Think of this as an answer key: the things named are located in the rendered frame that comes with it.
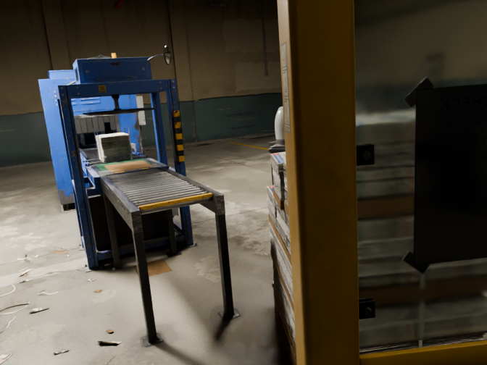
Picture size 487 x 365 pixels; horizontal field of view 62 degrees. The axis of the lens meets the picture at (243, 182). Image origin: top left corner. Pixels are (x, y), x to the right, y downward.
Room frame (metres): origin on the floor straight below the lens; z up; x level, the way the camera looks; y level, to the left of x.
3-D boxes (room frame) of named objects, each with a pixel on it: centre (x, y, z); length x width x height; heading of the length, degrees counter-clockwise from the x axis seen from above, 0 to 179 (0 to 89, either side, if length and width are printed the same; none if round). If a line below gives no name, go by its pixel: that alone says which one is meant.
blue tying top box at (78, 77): (3.75, 1.09, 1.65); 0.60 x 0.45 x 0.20; 115
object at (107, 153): (4.26, 1.34, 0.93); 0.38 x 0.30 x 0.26; 25
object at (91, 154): (4.77, 1.57, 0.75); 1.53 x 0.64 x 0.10; 25
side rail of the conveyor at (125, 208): (2.72, 0.88, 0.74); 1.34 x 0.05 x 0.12; 25
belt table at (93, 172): (3.75, 1.09, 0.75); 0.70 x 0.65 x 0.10; 25
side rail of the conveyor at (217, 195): (2.93, 0.43, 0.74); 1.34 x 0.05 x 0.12; 25
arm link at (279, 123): (2.75, -0.33, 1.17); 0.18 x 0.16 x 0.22; 89
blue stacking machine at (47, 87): (6.22, 2.21, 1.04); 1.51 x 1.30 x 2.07; 25
